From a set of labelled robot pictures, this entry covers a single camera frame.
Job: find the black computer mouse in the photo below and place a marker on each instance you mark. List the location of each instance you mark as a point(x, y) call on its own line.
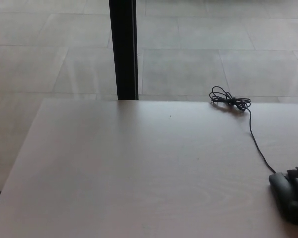
point(279, 188)

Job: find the black vertical post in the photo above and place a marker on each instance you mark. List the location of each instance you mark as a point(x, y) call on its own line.
point(124, 49)

